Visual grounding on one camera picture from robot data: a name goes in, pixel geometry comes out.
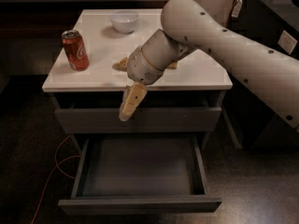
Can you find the red coke can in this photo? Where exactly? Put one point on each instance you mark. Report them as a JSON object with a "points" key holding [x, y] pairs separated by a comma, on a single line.
{"points": [[75, 51]]}

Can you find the white tag on cable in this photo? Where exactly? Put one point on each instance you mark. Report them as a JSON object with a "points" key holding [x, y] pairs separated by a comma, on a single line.
{"points": [[236, 9]]}

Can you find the grey cabinet with white top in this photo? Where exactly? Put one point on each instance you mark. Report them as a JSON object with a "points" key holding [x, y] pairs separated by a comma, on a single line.
{"points": [[197, 79]]}

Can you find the white label on cabinet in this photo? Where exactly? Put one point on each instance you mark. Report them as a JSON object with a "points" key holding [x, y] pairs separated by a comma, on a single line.
{"points": [[287, 42]]}

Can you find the grey top drawer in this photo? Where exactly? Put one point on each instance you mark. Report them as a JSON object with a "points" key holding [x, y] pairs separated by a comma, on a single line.
{"points": [[101, 115]]}

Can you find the green and yellow sponge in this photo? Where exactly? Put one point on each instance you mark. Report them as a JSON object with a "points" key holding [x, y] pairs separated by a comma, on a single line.
{"points": [[173, 66]]}

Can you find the white bowl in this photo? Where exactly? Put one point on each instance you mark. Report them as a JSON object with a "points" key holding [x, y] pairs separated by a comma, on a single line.
{"points": [[124, 21]]}

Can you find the dark wooden bench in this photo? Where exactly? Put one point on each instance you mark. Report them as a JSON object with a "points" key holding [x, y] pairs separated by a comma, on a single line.
{"points": [[50, 19]]}

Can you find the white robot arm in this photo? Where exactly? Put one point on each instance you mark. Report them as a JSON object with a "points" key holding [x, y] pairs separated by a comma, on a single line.
{"points": [[186, 27]]}

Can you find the grey drawer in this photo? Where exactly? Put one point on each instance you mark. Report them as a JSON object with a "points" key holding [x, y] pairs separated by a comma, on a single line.
{"points": [[101, 115], [140, 173]]}

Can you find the black side cabinet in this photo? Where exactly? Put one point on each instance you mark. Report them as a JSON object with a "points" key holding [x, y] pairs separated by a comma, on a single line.
{"points": [[262, 107]]}

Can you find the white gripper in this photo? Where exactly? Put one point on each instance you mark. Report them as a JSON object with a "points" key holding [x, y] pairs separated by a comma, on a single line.
{"points": [[139, 66]]}

